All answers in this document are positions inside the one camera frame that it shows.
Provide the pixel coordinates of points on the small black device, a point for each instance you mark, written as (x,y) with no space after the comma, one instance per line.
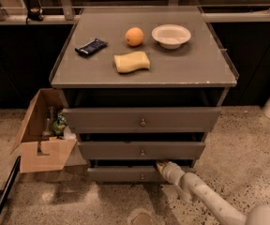
(35,14)

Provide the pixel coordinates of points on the clear glass bottle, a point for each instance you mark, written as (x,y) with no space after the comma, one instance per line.
(47,131)

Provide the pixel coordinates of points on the grey drawer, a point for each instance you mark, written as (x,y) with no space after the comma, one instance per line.
(141,150)
(141,120)
(120,171)

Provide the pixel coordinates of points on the blue snack bar wrapper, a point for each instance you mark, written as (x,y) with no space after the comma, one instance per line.
(91,47)

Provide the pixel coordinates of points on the green crumpled bag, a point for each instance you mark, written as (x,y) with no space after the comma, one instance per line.
(59,125)

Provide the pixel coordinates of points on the grey middle drawer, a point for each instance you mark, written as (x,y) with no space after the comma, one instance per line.
(141,150)

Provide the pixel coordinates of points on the grey bottom drawer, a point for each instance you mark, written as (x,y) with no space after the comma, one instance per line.
(120,171)

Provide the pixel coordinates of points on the orange fruit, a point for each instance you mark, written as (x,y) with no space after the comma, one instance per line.
(134,36)

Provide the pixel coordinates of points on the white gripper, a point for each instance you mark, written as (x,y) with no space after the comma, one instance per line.
(172,172)

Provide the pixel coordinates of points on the grey drawer cabinet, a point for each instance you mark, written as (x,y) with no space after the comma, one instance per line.
(197,74)

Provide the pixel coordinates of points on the black bar on floor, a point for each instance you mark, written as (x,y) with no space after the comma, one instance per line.
(4,192)

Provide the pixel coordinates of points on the brown cardboard box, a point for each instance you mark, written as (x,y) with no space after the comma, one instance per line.
(38,155)

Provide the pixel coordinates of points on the grey top drawer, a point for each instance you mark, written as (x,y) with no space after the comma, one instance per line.
(141,120)

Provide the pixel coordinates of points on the yellow sponge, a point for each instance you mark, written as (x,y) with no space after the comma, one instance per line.
(131,61)

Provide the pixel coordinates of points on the white bowl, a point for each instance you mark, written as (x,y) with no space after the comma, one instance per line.
(171,36)

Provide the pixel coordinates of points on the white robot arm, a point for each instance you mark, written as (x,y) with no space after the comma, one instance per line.
(233,178)

